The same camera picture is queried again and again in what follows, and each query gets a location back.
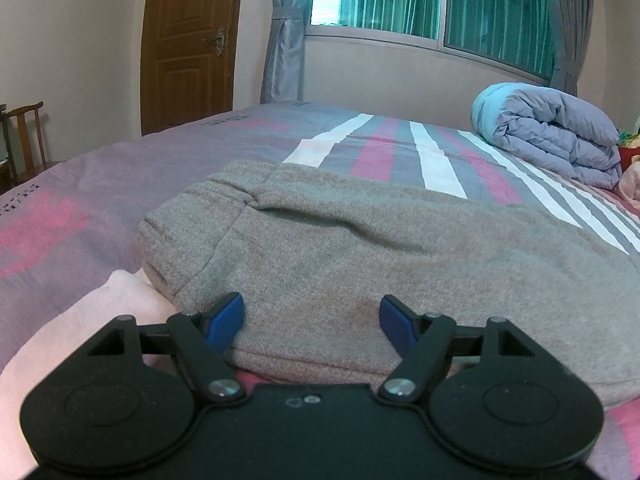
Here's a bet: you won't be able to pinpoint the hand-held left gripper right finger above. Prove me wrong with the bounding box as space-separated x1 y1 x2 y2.
377 294 539 403

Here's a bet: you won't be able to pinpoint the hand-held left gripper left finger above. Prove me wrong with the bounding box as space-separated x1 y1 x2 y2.
87 292 247 403

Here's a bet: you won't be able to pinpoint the grey pants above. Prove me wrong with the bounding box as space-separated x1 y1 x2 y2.
136 160 640 409

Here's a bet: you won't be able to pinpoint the bed with striped sheet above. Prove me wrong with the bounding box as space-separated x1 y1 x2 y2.
0 100 640 480

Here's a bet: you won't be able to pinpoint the folded blue quilt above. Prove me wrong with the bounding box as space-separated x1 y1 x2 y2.
471 82 624 191

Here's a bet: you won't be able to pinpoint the brown wooden door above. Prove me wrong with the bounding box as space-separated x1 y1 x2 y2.
140 0 247 137

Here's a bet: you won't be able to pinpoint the wooden chair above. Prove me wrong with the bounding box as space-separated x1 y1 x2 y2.
0 101 49 195

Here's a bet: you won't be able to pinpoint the grey curtain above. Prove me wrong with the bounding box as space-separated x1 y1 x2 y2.
537 0 609 97
260 0 319 106

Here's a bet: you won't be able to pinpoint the colourful cloth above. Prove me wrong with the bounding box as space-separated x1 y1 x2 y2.
617 115 640 161

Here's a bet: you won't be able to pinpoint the brass door handle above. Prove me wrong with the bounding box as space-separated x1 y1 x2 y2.
202 27 227 57

